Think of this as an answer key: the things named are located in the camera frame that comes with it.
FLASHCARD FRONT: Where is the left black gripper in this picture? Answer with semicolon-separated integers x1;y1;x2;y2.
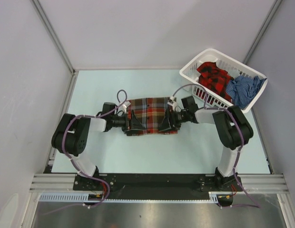
110;110;145;134

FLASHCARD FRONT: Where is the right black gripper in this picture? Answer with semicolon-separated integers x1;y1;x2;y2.
158;108;189;132

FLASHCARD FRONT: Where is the brown red plaid shirt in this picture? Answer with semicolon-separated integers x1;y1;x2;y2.
125;97;177;136

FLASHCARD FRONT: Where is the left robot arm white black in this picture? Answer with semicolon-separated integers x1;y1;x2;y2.
51;102;146;190

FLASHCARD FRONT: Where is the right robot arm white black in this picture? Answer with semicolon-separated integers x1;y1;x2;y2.
158;96;254;191

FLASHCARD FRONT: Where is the red black checked shirt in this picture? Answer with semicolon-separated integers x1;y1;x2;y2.
197;62;234;102

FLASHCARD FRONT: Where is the white plastic laundry basket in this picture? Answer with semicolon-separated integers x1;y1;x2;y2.
179;48;268;113

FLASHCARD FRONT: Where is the blue checked shirt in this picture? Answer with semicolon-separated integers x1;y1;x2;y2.
226;76;266;109

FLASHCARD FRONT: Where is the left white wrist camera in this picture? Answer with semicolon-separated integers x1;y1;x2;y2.
121;101;131;113

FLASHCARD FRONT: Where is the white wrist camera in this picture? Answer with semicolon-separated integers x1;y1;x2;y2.
167;96;178;110
121;101;131;113

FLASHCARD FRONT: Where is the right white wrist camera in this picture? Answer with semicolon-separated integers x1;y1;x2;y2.
167;96;178;110

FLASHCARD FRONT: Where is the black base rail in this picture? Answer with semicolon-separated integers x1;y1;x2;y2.
73;172;238;201

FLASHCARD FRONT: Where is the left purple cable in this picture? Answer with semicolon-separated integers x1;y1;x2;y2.
41;89;129;214

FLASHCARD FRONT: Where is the purple cable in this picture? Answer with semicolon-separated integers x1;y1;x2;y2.
172;84;261;209
41;89;129;214

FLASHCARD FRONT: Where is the white slotted cable duct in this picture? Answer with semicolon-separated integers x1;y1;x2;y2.
39;189;235;206

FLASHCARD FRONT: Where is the aluminium frame profile front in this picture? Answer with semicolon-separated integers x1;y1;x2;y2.
29;173;76;193

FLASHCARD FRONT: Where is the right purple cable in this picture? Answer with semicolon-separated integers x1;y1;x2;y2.
172;84;261;209

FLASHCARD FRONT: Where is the left aluminium corner post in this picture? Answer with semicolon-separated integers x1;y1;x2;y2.
29;0;76;73

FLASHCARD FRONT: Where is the aluminium corner post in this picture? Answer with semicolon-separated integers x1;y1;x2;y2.
29;0;76;73
243;0;284;64

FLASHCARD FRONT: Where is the right aluminium corner post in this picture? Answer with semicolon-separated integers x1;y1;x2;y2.
243;0;284;64

